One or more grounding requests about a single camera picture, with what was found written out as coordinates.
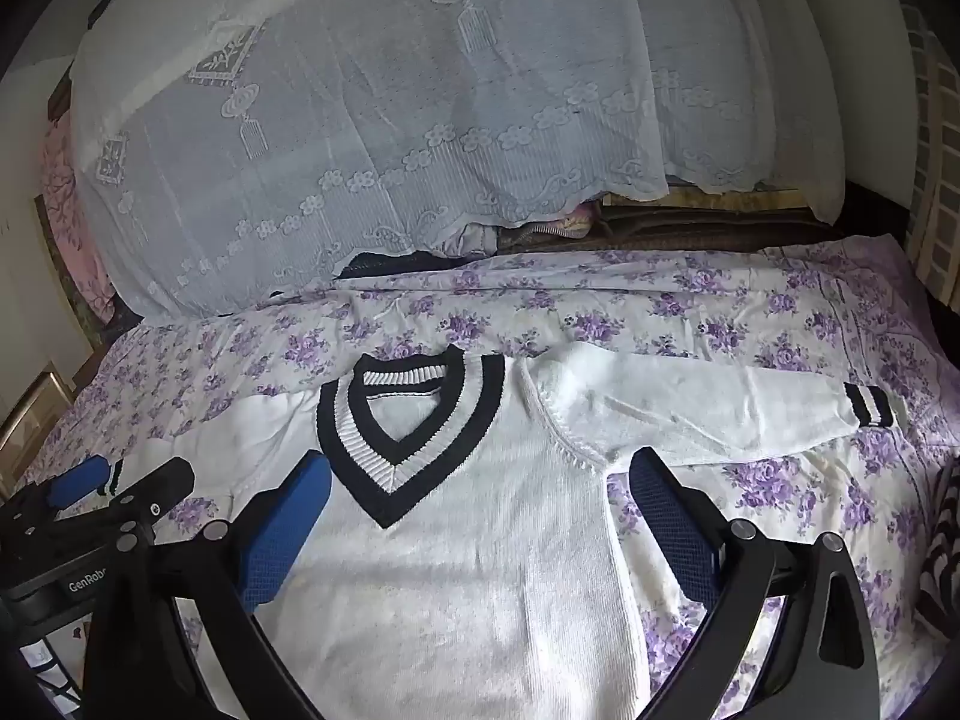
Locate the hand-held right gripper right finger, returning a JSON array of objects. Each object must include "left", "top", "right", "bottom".
[{"left": 628, "top": 447, "right": 880, "bottom": 720}]

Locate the zebra pattern cloth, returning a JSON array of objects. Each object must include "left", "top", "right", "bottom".
[{"left": 911, "top": 457, "right": 960, "bottom": 646}]

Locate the dark cloth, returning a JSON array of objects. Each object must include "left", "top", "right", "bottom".
[{"left": 337, "top": 249, "right": 488, "bottom": 280}]

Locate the brown blanket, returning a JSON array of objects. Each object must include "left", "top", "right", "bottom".
[{"left": 495, "top": 191, "right": 833, "bottom": 256}]

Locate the purple floral bedsheet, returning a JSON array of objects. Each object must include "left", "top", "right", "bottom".
[{"left": 15, "top": 236, "right": 960, "bottom": 720}]

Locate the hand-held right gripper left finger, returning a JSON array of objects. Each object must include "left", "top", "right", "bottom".
[{"left": 79, "top": 450, "right": 335, "bottom": 720}]

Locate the pink floral cloth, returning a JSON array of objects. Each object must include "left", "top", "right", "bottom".
[{"left": 41, "top": 120, "right": 117, "bottom": 323}]

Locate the white lace cover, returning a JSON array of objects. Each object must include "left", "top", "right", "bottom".
[{"left": 67, "top": 0, "right": 848, "bottom": 320}]

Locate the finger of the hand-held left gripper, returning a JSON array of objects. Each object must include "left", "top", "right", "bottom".
[
  {"left": 0, "top": 456, "right": 121, "bottom": 533},
  {"left": 101, "top": 456, "right": 197, "bottom": 541}
]

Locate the wooden frame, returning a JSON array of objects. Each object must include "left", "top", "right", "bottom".
[{"left": 0, "top": 364, "right": 76, "bottom": 466}]

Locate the white sweater with black trim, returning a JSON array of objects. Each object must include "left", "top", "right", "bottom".
[{"left": 105, "top": 345, "right": 893, "bottom": 720}]

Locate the small pink cloth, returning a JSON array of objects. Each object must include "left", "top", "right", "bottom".
[{"left": 525, "top": 202, "right": 601, "bottom": 241}]

